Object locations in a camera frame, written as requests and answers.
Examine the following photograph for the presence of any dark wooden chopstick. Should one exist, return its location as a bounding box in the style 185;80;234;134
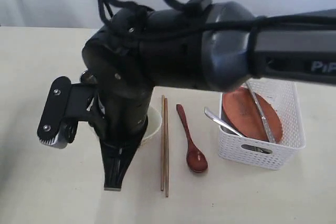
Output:
164;98;170;198

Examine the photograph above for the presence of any light wooden chopstick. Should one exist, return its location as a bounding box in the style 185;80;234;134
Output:
161;95;165;191

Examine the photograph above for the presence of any lower blue-grey utensil handle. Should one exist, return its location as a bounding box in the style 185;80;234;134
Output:
204;107;244;137

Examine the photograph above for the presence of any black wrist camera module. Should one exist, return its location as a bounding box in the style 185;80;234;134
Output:
37;76;106;149

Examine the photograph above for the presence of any white plastic perforated basket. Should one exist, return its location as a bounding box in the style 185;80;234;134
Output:
218;78;306;170

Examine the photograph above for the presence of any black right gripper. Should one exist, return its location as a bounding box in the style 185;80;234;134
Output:
89;84;153;191

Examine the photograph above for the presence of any dark brown wooden plate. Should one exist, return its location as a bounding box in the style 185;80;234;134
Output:
222;87;283;143

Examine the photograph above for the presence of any pale green ceramic bowl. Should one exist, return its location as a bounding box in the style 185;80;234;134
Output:
141;106;162;146

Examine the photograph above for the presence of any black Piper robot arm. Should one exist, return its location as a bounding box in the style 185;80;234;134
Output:
82;2;335;190

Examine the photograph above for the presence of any grey metal utensil handle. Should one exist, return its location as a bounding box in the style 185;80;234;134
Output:
246;81;276;144

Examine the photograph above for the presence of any dark brown wooden spoon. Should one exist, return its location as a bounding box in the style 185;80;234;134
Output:
176;104;208;173

